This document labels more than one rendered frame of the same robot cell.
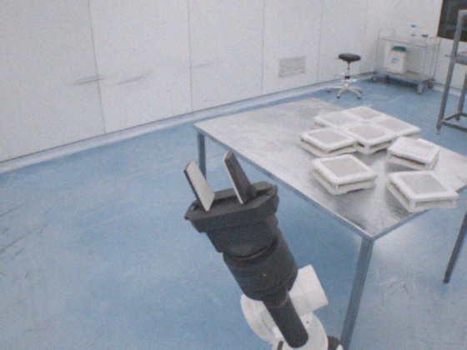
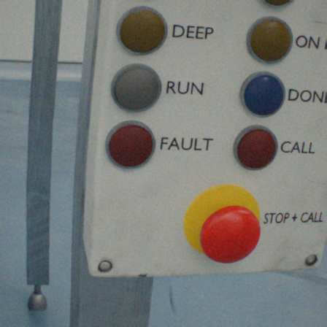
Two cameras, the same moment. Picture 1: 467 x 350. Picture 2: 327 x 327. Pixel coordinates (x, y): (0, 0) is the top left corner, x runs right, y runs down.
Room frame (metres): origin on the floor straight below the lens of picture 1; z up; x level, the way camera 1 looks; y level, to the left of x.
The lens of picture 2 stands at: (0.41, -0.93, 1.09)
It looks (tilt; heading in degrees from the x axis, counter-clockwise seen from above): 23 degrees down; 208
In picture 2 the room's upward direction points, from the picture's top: 6 degrees clockwise
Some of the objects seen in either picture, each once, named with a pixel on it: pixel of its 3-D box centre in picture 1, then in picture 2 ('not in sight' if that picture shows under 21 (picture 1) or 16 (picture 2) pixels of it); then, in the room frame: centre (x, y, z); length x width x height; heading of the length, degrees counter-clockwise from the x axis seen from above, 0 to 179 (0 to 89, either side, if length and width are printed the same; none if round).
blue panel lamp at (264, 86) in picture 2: not in sight; (263, 95); (0.01, -1.07, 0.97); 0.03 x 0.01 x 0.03; 132
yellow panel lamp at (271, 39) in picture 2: not in sight; (271, 40); (0.01, -1.07, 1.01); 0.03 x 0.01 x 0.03; 132
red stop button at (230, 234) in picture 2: not in sight; (225, 225); (0.02, -1.08, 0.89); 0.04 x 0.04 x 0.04; 42
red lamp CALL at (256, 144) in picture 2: not in sight; (256, 149); (0.01, -1.07, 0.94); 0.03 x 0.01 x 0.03; 132
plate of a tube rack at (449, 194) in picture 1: (422, 185); not in sight; (1.58, -0.88, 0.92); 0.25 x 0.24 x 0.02; 97
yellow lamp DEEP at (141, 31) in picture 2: not in sight; (142, 31); (0.06, -1.13, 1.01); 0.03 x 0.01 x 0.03; 132
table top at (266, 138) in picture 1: (333, 146); not in sight; (2.20, -0.60, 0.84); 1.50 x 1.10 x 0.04; 33
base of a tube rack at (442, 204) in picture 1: (419, 194); not in sight; (1.58, -0.88, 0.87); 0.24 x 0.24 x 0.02; 7
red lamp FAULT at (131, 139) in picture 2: not in sight; (131, 146); (0.06, -1.13, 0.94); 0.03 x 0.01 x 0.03; 132
